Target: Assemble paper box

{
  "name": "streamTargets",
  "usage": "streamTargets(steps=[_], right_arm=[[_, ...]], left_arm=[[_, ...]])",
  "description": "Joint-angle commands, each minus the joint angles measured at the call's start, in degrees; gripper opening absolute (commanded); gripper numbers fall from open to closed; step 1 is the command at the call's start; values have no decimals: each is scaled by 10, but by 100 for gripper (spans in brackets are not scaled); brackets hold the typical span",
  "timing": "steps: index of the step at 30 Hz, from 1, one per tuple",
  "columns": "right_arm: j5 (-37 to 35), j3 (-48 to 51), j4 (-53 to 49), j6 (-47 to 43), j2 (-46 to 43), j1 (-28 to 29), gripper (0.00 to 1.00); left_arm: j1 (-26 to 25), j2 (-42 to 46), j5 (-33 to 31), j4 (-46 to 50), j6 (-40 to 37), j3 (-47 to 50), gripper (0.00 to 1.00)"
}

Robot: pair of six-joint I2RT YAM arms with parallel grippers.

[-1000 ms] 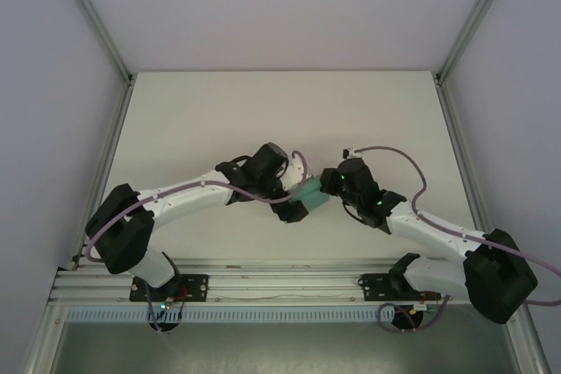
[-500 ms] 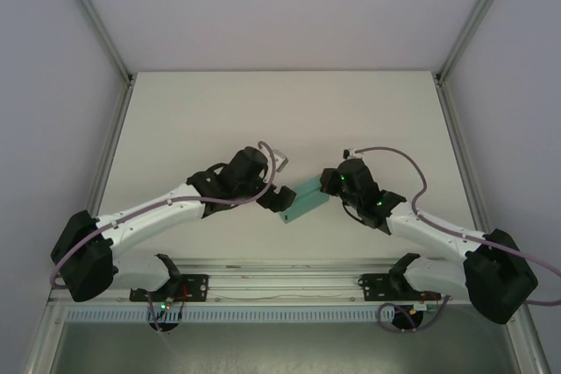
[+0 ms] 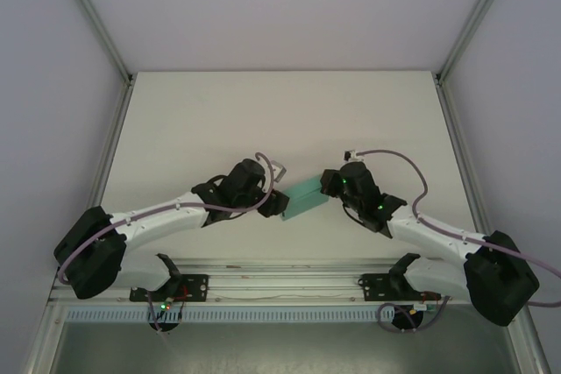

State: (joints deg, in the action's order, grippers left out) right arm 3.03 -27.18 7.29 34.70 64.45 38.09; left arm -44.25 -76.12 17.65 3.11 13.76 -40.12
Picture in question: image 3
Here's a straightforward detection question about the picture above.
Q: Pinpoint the green paper box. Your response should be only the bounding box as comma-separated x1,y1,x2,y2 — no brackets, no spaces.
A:
280,174,330,222

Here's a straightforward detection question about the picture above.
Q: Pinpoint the aluminium upright frame post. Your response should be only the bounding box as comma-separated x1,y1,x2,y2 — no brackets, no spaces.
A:
436,0,522,81
54,0,135,84

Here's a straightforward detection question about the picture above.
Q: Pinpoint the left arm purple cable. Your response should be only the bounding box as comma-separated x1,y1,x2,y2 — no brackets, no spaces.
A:
56,152,280,335

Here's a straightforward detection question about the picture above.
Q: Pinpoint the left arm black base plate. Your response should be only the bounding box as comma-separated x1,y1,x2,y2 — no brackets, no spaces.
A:
129,272,209,303

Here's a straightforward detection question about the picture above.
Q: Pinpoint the aluminium lower frame leg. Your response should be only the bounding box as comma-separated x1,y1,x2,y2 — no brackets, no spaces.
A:
499,303,551,374
24,299,67,374

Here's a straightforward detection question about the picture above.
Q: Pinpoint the aluminium table side rail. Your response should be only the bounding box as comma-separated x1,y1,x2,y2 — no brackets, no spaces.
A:
433,75,496,243
82,78,135,222

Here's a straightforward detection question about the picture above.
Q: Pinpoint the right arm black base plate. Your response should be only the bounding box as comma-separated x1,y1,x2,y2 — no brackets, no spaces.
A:
359,272,439,303

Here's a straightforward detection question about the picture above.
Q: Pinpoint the grey metal sheet panel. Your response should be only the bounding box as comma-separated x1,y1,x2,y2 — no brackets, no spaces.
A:
47,321,516,374

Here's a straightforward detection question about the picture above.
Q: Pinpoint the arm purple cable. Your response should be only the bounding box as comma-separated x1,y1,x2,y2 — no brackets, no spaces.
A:
355,149,561,335
56,152,280,335

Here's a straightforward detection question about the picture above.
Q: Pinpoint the black round cable grommet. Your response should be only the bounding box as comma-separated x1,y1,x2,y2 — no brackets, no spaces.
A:
148,319,181,334
391,306,424,332

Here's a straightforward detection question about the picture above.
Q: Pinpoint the aluminium mounting rail beam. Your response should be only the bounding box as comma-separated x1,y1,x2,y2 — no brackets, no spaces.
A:
50,258,474,305

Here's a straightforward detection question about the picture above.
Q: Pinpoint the slotted grey cable duct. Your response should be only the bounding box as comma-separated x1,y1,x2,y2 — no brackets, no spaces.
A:
64,307,444,323

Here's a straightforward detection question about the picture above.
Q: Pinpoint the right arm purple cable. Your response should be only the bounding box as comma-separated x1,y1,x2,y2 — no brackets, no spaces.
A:
355,149,561,335

